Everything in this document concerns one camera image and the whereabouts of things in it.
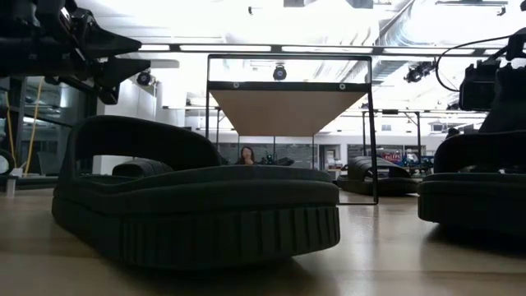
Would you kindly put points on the silver air duct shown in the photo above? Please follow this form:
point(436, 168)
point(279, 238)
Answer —
point(404, 29)

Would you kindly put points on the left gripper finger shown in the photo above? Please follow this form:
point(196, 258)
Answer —
point(107, 43)
point(119, 70)

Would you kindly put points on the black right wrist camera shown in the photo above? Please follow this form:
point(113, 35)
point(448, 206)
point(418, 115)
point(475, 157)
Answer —
point(478, 86)

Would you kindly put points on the small white post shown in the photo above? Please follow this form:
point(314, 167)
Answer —
point(10, 185)

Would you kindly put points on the wooden shelf with black frame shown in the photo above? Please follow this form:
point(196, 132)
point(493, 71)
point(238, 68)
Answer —
point(283, 111)

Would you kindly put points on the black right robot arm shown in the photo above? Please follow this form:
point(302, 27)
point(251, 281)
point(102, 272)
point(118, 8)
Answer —
point(517, 43)

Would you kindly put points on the black round camera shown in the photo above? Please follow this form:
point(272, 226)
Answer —
point(280, 73)

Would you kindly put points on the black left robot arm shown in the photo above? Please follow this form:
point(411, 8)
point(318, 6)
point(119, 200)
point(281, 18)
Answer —
point(12, 53)

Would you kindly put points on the person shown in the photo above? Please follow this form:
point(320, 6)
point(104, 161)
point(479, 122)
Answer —
point(246, 156)

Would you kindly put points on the black spotlight cluster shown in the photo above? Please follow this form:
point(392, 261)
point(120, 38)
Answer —
point(419, 72)

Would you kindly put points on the black aluminium table frame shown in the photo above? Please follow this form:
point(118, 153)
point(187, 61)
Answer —
point(33, 183)

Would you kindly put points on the long ceiling light bar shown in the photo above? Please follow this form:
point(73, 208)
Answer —
point(226, 48)

